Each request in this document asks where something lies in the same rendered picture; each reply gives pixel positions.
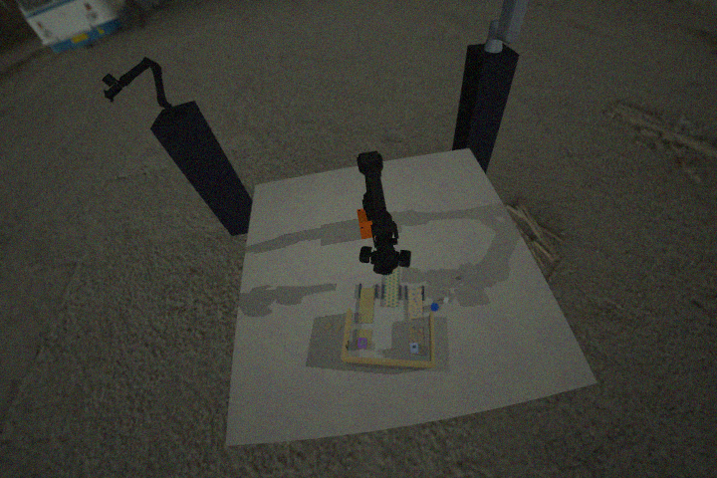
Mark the tan strip with teal dots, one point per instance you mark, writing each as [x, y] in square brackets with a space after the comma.
[392, 288]

